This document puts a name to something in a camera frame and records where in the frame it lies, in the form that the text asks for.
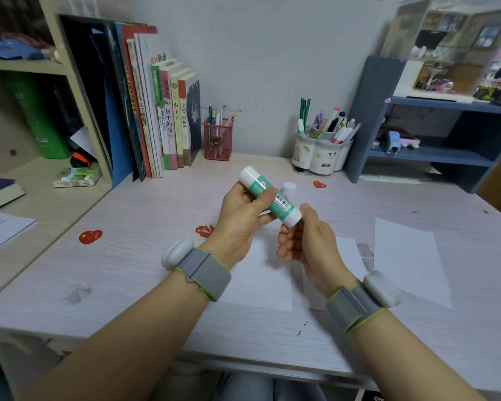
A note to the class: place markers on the person's right hand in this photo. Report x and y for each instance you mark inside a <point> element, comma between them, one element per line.
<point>313,246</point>

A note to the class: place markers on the person's left hand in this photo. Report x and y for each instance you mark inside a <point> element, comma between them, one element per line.
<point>233,221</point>

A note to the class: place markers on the person's left thumb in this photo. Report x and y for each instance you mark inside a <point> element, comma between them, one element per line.
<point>267,200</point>

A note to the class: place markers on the person's right thumb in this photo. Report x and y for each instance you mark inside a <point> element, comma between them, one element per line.
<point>309,213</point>

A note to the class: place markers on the white and teal glue stick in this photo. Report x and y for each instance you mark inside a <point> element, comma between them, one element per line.
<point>250,177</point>

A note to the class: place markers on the person's right forearm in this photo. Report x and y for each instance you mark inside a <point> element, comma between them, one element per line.
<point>405,359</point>

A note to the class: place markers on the person's left forearm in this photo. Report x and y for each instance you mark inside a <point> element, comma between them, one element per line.
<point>129,342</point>

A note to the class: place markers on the white glue stick cap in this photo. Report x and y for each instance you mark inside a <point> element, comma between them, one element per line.
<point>289,189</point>

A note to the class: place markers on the small red sticker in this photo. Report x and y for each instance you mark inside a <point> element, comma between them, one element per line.
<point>319,184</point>

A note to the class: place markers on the white printed pen holder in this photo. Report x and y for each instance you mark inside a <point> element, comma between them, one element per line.
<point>317,156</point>

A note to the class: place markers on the red heart sticker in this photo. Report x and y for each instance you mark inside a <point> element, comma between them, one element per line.
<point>203,231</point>
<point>90,236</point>

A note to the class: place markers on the red mesh pen holder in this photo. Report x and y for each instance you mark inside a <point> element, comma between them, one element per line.
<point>218,142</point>

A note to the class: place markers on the bunch of coloured pens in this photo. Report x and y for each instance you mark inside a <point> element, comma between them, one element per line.
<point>330,125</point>

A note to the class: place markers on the papers under desk shelf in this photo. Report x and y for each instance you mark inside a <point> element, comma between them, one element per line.
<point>394,176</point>

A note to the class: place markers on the grey wristband with white tracker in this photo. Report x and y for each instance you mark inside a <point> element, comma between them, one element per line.
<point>202,269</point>
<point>359,302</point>

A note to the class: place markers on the bunch of pencils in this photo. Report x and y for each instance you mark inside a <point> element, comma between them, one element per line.
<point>217,114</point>

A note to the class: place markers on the large white paper sheet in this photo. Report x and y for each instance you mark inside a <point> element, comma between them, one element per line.
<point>409,258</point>

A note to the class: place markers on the light blue stapler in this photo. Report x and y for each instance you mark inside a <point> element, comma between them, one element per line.
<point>393,141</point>

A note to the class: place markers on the row of upright books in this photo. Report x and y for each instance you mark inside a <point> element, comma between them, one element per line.
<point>163,112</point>

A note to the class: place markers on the blue-grey desk shelf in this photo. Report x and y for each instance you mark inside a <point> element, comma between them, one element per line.
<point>434,154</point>

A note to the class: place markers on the blue file folder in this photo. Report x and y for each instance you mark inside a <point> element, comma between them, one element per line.
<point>119,141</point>

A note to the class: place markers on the orange and black tape measure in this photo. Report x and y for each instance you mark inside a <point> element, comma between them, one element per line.
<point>81,160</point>

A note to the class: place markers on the green and white small box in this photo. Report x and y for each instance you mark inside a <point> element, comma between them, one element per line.
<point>77,177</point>

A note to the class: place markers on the miniature house model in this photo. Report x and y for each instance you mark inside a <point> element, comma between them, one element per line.
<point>446,50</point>

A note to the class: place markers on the black file folder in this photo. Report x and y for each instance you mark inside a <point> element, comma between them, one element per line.
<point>83,79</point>

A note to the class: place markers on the light wooden bookshelf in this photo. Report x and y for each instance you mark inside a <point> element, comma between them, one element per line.
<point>46,196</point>

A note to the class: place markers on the small figurines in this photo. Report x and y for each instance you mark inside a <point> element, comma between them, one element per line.
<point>499,89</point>

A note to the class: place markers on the green bottle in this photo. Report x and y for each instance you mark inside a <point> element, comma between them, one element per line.
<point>35,116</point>

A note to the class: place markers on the stack of white papers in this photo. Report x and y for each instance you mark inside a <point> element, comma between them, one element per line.
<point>2,231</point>

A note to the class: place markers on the blue paper item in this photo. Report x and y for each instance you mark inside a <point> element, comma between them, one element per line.
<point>12,47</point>

